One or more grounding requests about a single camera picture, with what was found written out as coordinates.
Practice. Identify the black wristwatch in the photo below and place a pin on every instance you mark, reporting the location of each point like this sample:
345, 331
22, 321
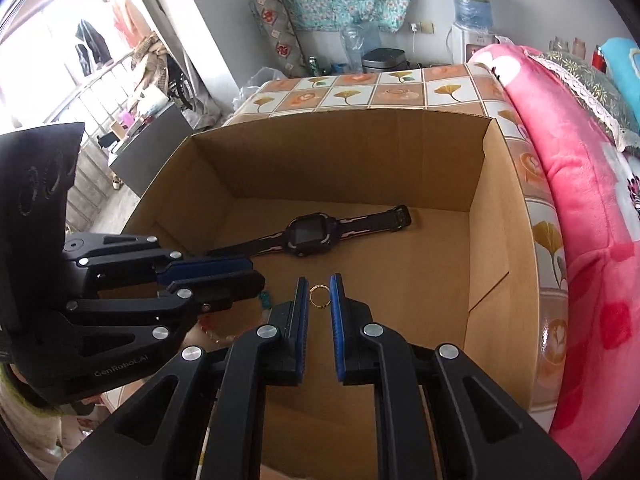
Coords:
305, 232

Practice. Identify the person's left forearm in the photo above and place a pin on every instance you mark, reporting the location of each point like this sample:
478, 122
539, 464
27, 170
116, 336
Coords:
25, 425

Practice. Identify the black rice cooker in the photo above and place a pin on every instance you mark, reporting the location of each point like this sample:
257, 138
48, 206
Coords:
382, 60

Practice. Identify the pink hanging garment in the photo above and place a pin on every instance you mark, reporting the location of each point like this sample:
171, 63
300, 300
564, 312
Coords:
132, 25

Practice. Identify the metal railing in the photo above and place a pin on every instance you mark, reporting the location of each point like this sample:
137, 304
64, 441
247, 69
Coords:
87, 87

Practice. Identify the blue water bottle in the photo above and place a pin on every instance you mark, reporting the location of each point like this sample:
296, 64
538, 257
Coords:
470, 0

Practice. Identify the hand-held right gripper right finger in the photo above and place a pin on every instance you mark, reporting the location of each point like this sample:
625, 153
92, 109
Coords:
337, 330

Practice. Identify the brown cardboard box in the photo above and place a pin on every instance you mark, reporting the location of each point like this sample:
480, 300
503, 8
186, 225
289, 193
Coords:
350, 160

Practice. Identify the blue cartoon pillow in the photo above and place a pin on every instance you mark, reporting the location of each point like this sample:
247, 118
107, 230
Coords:
622, 60

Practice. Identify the white plastic bag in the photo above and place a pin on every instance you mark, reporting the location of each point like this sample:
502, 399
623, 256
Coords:
260, 80

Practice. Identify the pink blanket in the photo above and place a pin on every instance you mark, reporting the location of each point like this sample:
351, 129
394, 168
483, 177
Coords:
590, 260

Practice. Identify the grey embroidered pillow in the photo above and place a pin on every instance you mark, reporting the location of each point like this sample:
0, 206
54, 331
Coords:
590, 80

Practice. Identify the pile of clothes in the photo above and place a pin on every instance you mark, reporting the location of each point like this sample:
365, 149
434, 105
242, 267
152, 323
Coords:
155, 60

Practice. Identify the white water dispenser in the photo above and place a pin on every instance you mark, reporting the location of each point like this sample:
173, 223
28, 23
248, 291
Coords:
460, 45

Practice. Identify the white wall socket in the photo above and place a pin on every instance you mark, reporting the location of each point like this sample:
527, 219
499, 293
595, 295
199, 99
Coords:
424, 27

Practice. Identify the red bottle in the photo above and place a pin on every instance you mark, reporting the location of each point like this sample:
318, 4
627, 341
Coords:
599, 59

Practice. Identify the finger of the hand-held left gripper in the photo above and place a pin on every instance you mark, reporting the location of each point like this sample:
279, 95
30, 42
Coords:
210, 266
225, 292

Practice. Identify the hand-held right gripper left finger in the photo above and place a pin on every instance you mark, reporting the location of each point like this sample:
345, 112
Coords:
300, 325

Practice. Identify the beige patchwork cushion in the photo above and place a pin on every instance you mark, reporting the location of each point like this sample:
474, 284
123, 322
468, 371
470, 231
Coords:
280, 30

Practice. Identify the clear plastic water jug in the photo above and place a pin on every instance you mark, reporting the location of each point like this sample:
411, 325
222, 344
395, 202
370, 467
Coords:
360, 45

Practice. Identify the dark hanging garment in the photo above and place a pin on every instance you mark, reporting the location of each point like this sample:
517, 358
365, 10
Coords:
92, 45

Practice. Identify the green can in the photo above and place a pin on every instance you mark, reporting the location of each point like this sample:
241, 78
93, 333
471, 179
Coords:
313, 66

